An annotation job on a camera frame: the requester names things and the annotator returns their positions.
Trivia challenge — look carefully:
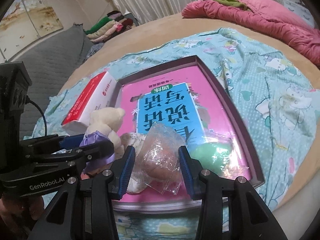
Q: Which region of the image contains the white floral scrunchie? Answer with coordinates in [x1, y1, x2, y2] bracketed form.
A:
[120, 132, 147, 194]

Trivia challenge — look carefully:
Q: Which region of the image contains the plush bear purple bow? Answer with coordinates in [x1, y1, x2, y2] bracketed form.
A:
[80, 107, 125, 178]

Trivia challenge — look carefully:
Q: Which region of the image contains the green sponge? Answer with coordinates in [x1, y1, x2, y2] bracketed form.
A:
[189, 135, 249, 179]

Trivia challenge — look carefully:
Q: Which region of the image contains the pink sponge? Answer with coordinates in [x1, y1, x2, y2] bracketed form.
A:
[132, 122, 185, 195]

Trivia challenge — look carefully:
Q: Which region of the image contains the person's left hand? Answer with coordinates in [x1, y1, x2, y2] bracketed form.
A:
[1, 195, 44, 232]

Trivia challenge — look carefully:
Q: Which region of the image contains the red white tissue pack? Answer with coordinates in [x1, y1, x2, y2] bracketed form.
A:
[61, 72, 117, 135]

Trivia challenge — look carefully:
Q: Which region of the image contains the pink blue book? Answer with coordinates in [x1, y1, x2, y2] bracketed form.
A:
[119, 64, 252, 203]

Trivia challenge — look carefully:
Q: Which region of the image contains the dark shallow tray box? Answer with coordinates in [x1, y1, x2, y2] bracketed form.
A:
[110, 56, 265, 214]

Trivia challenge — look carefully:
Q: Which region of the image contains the grey quilted sofa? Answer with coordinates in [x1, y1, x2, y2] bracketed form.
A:
[17, 24, 93, 139]

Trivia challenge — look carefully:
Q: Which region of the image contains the hello kitty blue cloth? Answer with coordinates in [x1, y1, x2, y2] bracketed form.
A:
[44, 28, 319, 239]

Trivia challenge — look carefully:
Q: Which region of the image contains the stack of folded clothes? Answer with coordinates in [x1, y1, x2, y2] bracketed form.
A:
[85, 10, 139, 44]

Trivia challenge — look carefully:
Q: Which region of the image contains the pink quilt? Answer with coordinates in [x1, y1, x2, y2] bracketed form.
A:
[181, 0, 319, 67]

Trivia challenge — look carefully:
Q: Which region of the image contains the white drawer cabinet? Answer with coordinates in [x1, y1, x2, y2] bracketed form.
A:
[282, 0, 318, 28]

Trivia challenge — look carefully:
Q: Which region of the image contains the black cable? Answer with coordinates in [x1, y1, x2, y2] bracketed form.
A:
[24, 96, 48, 137]

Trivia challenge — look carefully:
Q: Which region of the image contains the wall painting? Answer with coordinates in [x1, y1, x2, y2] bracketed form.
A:
[1, 0, 63, 61]

